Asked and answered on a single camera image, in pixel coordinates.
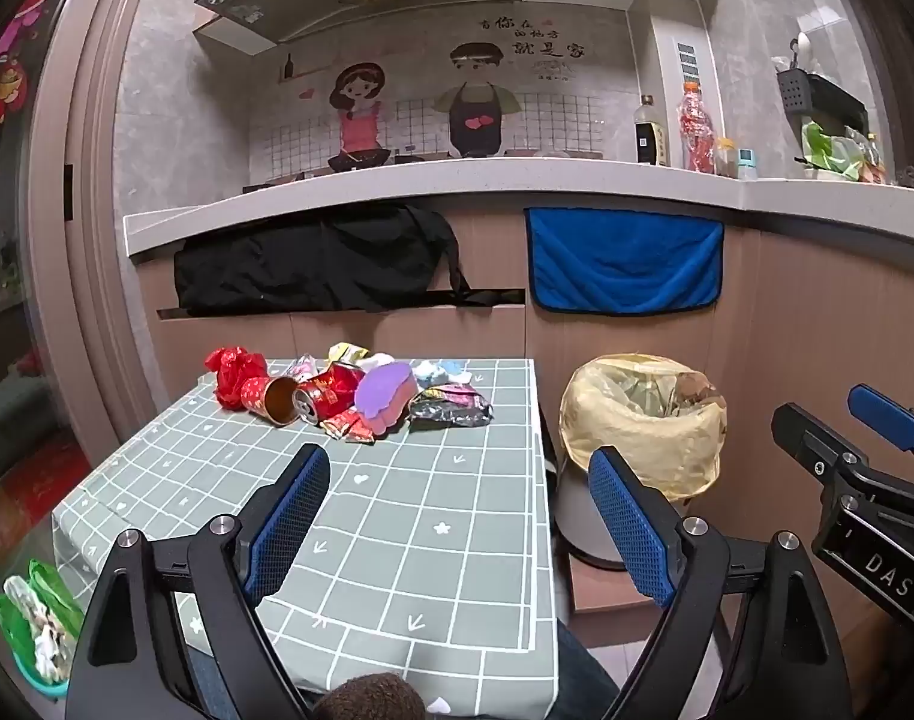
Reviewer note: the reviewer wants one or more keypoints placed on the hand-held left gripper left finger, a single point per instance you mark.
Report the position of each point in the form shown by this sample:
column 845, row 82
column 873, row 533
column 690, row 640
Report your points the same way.
column 288, row 517

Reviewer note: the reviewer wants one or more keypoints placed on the cartoon couple wall sticker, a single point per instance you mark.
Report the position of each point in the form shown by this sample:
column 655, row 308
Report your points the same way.
column 427, row 97

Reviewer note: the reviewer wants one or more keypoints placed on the yellow snack packet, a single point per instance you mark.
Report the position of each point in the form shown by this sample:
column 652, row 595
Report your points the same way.
column 348, row 352

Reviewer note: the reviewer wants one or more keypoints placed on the yellow plastic trash bag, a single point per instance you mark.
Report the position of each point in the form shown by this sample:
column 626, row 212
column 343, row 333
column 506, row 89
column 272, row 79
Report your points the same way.
column 641, row 424

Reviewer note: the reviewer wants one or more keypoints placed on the green vegetable bag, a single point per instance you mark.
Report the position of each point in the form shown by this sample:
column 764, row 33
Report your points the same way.
column 828, row 151

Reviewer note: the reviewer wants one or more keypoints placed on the white fluffy cloth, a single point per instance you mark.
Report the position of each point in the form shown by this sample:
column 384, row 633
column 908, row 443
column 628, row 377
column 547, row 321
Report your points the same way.
column 425, row 370

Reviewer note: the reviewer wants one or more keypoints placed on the silver snack packet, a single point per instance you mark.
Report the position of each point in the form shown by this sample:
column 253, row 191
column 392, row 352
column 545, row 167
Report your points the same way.
column 449, row 405

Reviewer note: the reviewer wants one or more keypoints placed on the black gas stove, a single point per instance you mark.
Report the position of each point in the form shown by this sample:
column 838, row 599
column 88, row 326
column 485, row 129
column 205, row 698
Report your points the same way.
column 281, row 181

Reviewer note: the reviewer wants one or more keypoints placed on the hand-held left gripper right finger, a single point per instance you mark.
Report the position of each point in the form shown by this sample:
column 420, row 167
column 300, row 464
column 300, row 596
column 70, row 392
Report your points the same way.
column 629, row 532

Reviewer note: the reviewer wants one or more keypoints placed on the small red candy wrappers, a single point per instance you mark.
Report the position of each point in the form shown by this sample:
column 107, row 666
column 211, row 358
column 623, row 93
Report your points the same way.
column 348, row 425

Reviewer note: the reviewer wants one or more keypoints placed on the red drink can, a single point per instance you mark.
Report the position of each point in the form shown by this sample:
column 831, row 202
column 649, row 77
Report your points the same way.
column 328, row 390

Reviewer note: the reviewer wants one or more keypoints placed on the purple foam sponge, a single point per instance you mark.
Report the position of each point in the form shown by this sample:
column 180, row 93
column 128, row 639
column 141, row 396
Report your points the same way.
column 386, row 394

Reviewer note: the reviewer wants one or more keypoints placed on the black cloth bag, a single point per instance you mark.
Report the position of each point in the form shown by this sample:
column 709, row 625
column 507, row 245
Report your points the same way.
column 314, row 259

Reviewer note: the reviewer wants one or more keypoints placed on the person's leg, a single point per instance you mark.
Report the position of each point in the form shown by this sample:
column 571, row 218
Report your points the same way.
column 581, row 667

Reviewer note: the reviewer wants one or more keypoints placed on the white pipe cover column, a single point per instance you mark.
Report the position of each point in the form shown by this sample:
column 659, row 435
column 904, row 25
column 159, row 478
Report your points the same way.
column 678, row 52

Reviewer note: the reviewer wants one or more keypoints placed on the red plastic wrapper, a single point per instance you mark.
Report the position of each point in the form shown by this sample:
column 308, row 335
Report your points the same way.
column 232, row 371

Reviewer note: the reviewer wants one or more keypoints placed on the dark brown fuzzy object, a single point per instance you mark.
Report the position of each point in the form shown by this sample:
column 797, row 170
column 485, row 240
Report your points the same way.
column 371, row 699

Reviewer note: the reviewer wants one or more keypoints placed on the pink crumpled wrapper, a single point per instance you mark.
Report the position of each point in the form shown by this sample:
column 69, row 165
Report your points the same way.
column 305, row 367

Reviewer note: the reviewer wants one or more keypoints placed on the small brown spice jar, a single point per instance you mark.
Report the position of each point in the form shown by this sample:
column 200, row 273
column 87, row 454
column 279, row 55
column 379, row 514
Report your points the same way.
column 725, row 159

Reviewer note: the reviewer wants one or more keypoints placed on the green plastic bag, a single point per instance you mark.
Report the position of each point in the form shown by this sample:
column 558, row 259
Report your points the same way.
column 37, row 615

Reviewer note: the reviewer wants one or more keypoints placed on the small wrappers on mat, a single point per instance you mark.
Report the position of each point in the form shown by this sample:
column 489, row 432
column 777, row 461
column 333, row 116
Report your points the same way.
column 457, row 373

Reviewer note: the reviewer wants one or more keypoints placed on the grey kitchen counter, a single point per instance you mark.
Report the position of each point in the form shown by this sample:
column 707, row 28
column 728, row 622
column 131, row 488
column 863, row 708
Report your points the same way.
column 442, row 191

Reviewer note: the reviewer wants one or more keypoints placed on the blue towel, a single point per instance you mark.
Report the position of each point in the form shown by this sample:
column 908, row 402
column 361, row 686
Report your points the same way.
column 626, row 259

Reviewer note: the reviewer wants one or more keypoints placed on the orange capped plastic bottle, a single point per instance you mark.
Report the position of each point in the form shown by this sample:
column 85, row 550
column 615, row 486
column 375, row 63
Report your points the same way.
column 695, row 124

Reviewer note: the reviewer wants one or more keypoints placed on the colourful window decals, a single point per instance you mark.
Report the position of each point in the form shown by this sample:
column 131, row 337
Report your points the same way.
column 11, row 60

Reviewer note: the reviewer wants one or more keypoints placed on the green checked tablecloth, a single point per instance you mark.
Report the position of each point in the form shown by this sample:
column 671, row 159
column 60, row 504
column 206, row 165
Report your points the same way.
column 397, row 510

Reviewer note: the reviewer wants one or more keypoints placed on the grey trash bin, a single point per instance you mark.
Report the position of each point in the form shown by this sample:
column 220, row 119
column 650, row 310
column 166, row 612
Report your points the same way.
column 577, row 517

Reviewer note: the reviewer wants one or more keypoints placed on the red paper cup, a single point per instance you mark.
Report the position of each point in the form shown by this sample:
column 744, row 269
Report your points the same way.
column 271, row 399

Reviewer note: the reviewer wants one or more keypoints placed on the black hanging rack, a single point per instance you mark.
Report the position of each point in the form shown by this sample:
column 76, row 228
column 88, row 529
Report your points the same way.
column 820, row 101

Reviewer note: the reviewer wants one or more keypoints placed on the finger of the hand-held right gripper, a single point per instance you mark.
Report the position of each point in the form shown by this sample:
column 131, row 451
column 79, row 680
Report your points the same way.
column 886, row 414
column 809, row 435

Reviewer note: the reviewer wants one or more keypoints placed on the dark sauce bottle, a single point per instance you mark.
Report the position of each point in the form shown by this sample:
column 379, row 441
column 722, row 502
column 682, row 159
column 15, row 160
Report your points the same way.
column 650, row 131

